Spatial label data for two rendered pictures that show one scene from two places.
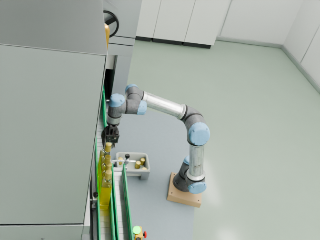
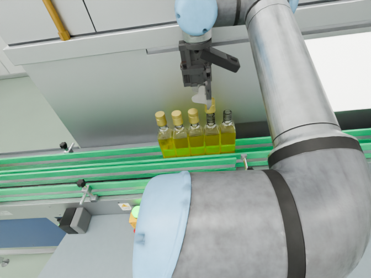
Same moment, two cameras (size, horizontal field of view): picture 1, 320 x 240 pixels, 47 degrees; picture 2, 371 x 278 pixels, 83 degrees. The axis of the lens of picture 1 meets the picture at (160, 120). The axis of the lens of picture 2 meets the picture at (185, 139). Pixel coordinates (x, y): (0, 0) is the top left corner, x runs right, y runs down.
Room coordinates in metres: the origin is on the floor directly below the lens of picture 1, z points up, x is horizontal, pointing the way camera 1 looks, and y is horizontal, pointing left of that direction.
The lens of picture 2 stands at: (1.67, -0.30, 1.60)
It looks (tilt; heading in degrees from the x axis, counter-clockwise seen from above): 45 degrees down; 116
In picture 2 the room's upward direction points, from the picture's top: 10 degrees counter-clockwise
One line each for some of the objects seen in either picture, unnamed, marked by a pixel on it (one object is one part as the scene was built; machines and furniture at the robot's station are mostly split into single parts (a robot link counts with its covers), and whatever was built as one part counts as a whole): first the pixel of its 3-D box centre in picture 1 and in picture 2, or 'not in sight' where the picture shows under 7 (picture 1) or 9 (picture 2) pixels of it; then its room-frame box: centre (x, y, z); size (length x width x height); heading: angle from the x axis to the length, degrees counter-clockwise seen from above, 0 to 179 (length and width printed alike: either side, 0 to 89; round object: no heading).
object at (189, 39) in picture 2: (114, 117); (196, 31); (1.49, 0.23, 1.41); 0.08 x 0.08 x 0.05
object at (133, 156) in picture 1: (132, 165); not in sight; (1.80, 0.10, 0.80); 0.22 x 0.17 x 0.09; 109
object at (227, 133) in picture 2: (103, 163); (227, 143); (1.57, 0.27, 0.99); 0.06 x 0.06 x 0.21; 18
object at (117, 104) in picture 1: (116, 105); not in sight; (1.49, 0.23, 1.49); 0.09 x 0.08 x 0.11; 108
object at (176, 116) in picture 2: (108, 166); (177, 117); (1.40, 0.21, 1.14); 0.04 x 0.04 x 0.04
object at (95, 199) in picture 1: (91, 201); not in sight; (1.31, 0.25, 0.94); 0.07 x 0.04 x 0.13; 109
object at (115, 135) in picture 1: (112, 130); (196, 62); (1.49, 0.23, 1.33); 0.09 x 0.08 x 0.12; 18
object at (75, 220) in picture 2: not in sight; (75, 220); (1.01, -0.13, 0.79); 0.08 x 0.08 x 0.08; 19
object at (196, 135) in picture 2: (104, 177); (197, 145); (1.46, 0.23, 0.99); 0.06 x 0.06 x 0.21; 19
